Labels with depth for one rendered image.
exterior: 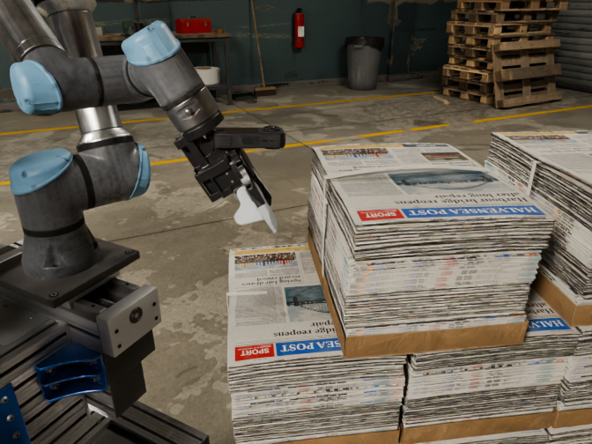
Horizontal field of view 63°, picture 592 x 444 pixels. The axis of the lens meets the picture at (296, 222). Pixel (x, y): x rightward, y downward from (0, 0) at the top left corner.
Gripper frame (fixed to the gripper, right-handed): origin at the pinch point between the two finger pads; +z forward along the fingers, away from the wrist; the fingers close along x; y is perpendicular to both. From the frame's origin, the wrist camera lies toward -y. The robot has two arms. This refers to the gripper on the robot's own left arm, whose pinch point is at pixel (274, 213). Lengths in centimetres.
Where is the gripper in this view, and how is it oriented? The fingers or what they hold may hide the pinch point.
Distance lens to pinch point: 84.6
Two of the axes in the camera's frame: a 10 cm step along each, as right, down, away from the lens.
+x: 1.3, 4.3, -8.9
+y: -8.7, 4.8, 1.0
